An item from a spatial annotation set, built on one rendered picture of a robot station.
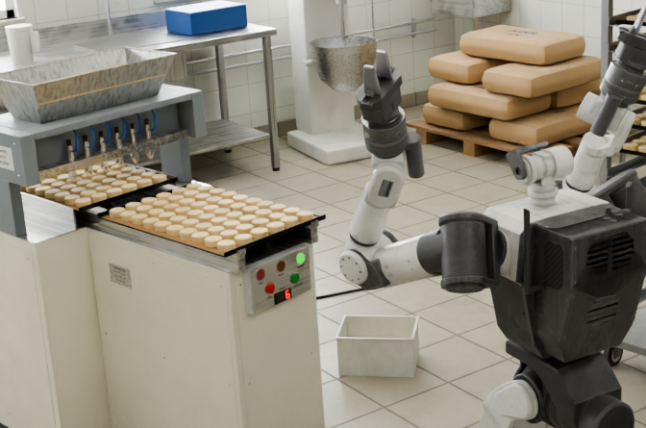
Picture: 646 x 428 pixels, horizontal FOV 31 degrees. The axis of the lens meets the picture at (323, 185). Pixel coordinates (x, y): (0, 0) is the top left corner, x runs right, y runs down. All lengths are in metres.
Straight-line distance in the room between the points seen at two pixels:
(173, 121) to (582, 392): 2.05
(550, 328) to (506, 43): 4.97
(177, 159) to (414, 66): 4.69
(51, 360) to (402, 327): 1.47
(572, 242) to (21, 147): 1.91
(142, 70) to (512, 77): 3.50
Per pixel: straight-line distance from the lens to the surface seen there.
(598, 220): 2.42
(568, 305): 2.37
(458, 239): 2.35
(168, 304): 3.60
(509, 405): 2.65
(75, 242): 3.84
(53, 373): 3.92
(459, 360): 4.67
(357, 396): 4.42
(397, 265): 2.48
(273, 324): 3.49
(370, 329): 4.71
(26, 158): 3.68
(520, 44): 7.23
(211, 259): 3.38
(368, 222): 2.50
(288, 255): 3.43
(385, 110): 2.30
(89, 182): 4.04
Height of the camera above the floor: 2.02
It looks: 17 degrees down
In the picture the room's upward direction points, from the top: 4 degrees counter-clockwise
